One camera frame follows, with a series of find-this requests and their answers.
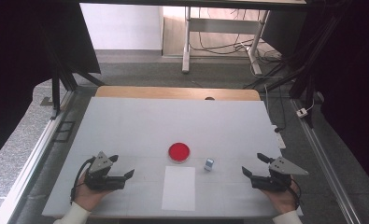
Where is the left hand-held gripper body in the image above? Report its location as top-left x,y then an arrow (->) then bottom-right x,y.
83,151 -> 126,191

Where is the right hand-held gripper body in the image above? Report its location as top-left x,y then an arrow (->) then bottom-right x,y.
250,156 -> 310,192

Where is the small blue white stamp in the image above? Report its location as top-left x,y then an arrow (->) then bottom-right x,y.
203,158 -> 215,172

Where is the white paper sheet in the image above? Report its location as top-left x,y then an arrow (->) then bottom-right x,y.
161,165 -> 196,212

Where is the round red ink pad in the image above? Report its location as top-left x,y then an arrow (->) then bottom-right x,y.
167,142 -> 192,163

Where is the person's right hand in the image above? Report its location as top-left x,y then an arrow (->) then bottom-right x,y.
261,178 -> 302,215

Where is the person's left hand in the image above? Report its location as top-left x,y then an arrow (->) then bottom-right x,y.
74,172 -> 111,212

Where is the white power strip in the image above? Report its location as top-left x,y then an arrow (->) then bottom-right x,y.
272,124 -> 287,149

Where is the black metal stand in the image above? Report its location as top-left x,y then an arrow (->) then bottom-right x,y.
244,8 -> 345,129
41,27 -> 106,120

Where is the black curtain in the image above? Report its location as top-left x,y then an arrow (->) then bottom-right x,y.
0,0 -> 102,169
261,0 -> 369,194

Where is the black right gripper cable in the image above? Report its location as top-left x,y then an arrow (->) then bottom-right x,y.
286,183 -> 302,209

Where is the aluminium floor rail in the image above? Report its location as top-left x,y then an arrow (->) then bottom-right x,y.
0,90 -> 78,224
291,98 -> 362,224

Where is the tangle of black floor cables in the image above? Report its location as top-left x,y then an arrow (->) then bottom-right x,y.
190,7 -> 283,63

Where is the white metal desk frame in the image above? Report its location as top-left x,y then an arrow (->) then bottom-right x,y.
181,6 -> 271,77

